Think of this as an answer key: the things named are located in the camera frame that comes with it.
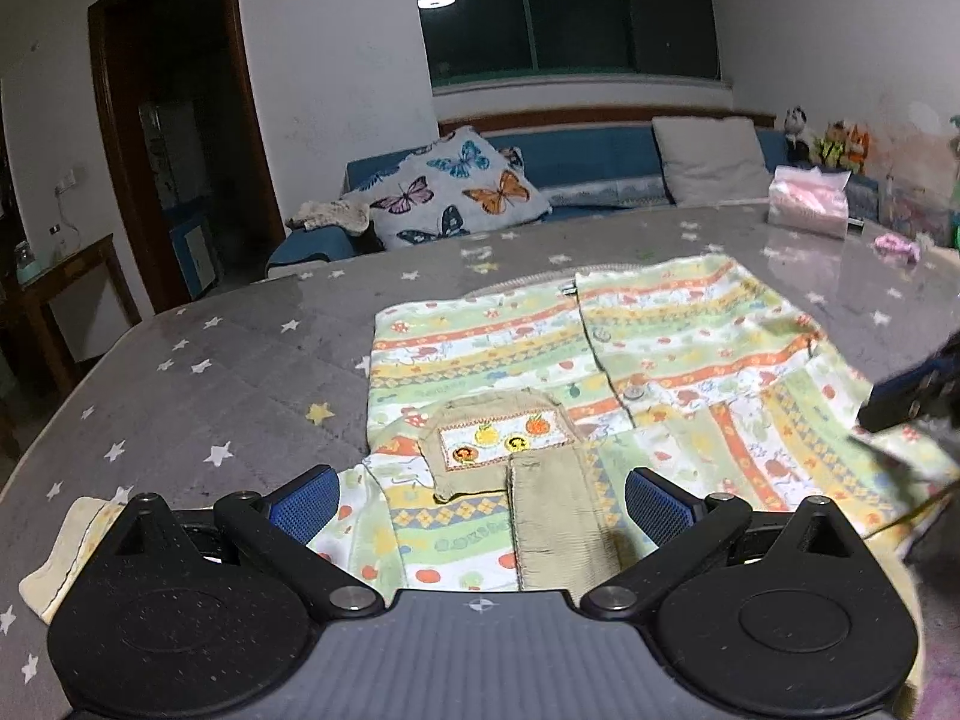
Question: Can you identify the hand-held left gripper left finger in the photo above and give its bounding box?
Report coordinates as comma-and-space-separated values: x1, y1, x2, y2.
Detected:
111, 464, 385, 624

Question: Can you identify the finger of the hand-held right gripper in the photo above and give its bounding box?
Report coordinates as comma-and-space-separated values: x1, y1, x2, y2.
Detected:
850, 429, 960, 482
861, 343, 960, 434

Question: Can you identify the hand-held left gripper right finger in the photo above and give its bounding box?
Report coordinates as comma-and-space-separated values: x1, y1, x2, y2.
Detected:
579, 466, 857, 622

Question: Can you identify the fruit-print striped child's shirt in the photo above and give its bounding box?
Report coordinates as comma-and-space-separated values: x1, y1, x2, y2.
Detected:
307, 253, 960, 595

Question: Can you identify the small pink cloth item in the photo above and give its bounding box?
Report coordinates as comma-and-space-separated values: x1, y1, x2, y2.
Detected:
874, 233, 924, 264

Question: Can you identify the grey star-print table cover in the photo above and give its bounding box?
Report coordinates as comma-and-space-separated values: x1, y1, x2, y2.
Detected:
0, 199, 960, 720

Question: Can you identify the pink tissue pack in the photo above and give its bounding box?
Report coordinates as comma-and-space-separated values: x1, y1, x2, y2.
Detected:
766, 164, 854, 240

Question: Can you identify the pale yellow cloth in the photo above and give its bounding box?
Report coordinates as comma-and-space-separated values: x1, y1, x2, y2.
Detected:
18, 496, 127, 625

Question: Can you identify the orange plush toy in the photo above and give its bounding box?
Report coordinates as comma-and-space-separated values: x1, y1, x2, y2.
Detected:
816, 118, 872, 174

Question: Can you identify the blue cabinet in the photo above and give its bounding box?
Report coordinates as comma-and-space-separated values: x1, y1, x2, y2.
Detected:
160, 197, 220, 302

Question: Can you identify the black and white plush toy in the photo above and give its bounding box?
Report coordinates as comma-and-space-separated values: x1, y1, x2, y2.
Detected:
783, 106, 816, 164

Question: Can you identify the beige crumpled cloth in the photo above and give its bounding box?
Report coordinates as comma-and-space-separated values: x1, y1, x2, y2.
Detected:
286, 197, 374, 235

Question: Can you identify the plain white pillow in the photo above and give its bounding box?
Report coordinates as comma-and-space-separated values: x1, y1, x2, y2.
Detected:
651, 116, 773, 206

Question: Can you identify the wooden side table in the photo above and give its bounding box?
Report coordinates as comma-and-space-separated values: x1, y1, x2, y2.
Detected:
0, 234, 143, 400

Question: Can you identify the butterfly-print pillow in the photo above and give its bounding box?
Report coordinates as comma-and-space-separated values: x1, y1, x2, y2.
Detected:
341, 126, 552, 250

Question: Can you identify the blue sofa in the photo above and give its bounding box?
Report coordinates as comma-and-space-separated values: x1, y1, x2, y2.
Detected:
266, 109, 880, 280

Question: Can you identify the dark window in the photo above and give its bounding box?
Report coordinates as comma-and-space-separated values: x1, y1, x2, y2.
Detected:
409, 0, 722, 97

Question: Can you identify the brown wooden door frame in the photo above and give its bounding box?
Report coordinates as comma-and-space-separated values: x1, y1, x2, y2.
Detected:
88, 0, 287, 314

